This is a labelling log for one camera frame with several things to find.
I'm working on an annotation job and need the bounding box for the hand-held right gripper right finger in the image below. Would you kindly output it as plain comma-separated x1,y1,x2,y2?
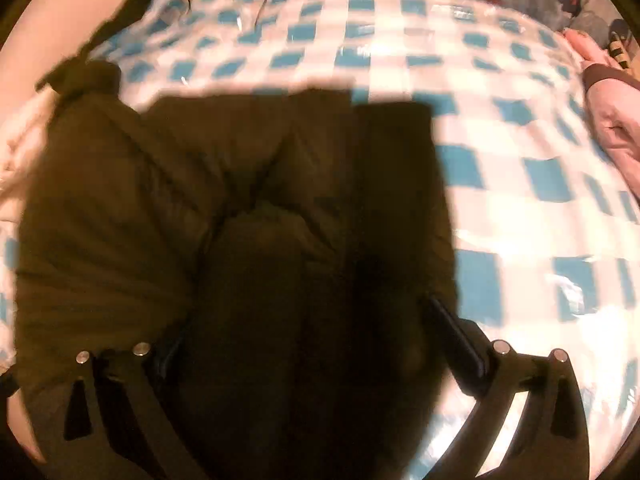
429,296,592,480

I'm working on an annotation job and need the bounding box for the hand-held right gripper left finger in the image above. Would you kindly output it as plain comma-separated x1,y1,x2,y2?
62,342,212,480

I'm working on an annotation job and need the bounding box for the black puffer jacket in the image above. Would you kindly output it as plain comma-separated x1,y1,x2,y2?
12,60,460,480

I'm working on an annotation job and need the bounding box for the blue checkered bed sheet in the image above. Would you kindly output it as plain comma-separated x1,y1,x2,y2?
0,0,640,477

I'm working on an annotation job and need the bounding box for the white puffer jacket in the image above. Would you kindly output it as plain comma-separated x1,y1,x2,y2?
0,94,57,222

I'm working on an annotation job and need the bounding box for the pink garment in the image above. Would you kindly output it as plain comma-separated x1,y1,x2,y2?
562,27,640,182

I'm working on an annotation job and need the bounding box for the black white striped cloth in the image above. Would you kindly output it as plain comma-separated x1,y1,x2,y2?
606,19,637,69

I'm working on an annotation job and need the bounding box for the black garment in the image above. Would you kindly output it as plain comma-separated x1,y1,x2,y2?
37,0,182,92

